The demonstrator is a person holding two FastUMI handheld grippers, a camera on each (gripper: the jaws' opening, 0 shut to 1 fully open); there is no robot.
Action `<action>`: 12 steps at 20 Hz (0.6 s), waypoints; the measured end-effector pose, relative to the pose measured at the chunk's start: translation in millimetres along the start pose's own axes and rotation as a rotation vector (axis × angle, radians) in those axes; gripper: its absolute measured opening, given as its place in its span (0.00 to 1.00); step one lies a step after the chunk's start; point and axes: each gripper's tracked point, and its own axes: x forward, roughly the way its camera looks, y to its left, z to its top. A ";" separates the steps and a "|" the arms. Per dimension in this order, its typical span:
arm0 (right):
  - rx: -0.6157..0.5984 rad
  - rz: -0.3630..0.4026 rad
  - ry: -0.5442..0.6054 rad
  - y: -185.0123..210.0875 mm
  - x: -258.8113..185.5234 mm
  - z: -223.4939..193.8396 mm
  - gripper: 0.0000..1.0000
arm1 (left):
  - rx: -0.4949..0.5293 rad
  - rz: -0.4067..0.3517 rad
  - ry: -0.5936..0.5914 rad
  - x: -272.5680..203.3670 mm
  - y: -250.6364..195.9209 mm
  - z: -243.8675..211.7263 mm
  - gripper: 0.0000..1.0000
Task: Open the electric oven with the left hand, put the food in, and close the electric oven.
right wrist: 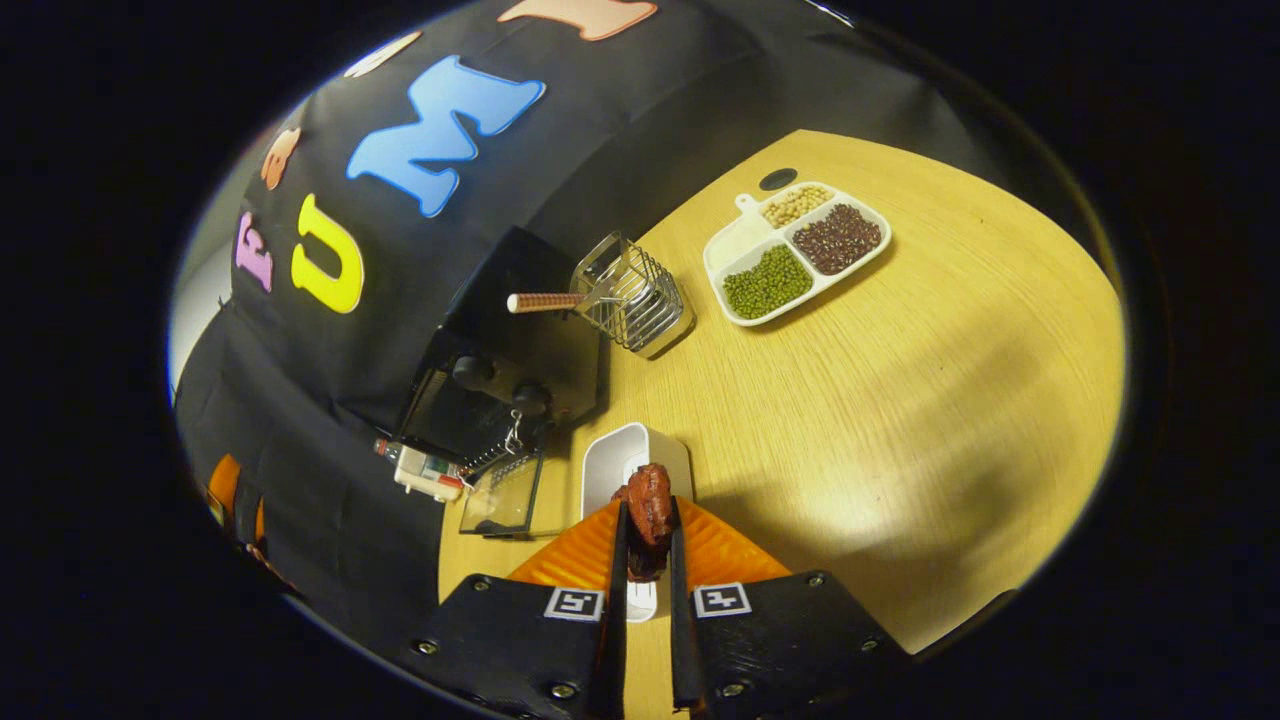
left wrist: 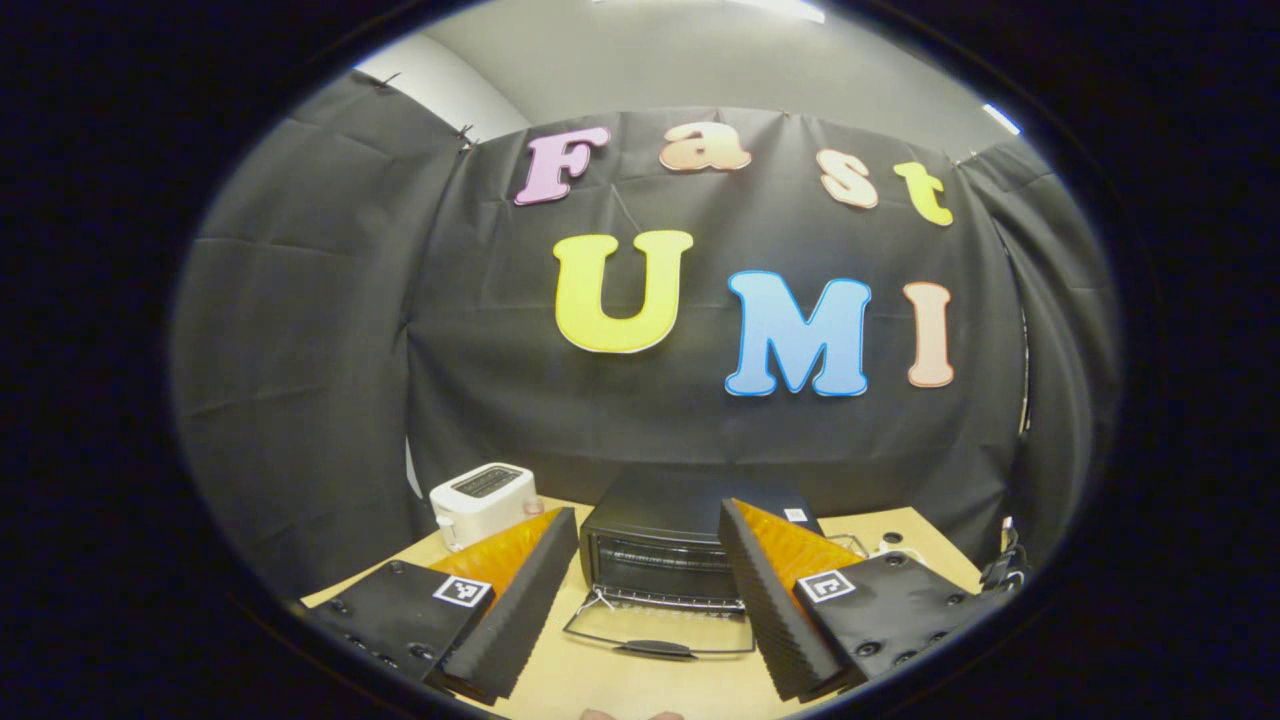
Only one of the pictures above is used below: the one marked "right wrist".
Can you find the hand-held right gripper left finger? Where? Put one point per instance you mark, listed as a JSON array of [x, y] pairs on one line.
[[617, 620]]

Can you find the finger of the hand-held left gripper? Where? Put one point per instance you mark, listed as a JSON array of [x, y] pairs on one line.
[[225, 485]]

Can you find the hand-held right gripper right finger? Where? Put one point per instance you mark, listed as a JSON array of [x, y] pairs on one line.
[[682, 620]]

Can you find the red-brown meat piece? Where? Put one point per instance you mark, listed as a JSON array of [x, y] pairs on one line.
[[650, 510]]

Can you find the black electric oven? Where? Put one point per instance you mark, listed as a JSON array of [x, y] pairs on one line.
[[520, 350]]

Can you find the white rectangular plate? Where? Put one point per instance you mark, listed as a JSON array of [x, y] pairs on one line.
[[610, 460]]

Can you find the clear plastic bottle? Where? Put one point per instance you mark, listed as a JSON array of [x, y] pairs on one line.
[[385, 449]]

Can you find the metal spring door pull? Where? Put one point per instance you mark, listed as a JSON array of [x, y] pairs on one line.
[[512, 435]]

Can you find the white divided bean tray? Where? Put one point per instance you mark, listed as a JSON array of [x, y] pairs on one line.
[[765, 280]]

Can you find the black round table grommet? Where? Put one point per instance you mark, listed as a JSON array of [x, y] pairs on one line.
[[777, 179]]

